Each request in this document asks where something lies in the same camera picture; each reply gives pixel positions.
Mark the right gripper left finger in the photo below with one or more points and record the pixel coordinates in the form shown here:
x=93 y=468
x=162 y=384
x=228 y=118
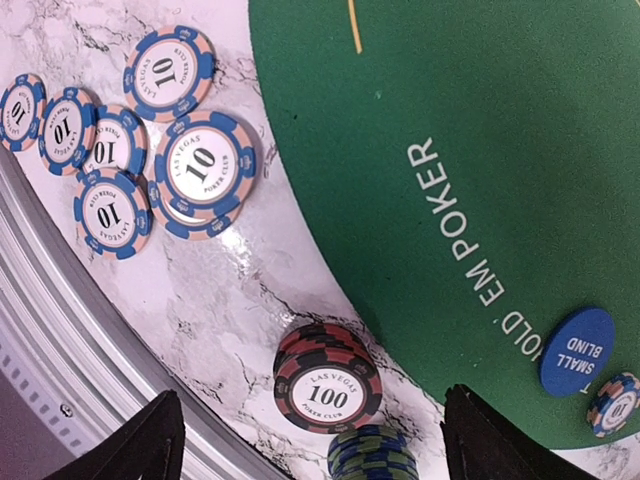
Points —
x=148 y=446

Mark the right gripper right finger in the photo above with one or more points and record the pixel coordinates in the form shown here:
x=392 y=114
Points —
x=481 y=443

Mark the teal chip stack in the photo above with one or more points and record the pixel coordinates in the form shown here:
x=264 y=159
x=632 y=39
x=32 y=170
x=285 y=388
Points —
x=371 y=452

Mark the blue small blind button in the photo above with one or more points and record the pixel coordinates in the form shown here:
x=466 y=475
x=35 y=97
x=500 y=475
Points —
x=577 y=351

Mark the blue chips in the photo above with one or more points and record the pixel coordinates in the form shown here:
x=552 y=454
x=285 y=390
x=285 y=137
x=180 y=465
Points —
x=614 y=404

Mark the brown chip stack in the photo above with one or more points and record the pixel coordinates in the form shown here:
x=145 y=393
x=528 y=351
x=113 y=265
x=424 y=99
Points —
x=325 y=380

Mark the scattered blue ten chip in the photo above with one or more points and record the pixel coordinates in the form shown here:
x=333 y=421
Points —
x=169 y=73
x=120 y=142
x=22 y=110
x=112 y=213
x=68 y=131

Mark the round green poker mat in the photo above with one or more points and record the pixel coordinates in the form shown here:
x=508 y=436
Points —
x=469 y=171

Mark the front aluminium rail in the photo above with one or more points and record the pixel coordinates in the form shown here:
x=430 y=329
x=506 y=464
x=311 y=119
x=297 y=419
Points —
x=74 y=359

